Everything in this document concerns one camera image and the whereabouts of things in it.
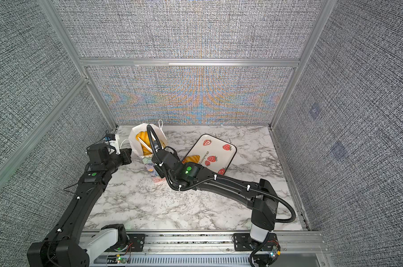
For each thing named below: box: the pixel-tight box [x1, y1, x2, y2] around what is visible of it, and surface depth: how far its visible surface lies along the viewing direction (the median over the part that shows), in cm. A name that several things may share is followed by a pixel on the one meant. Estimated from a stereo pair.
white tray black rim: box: [181, 134, 238, 175], surface depth 109 cm
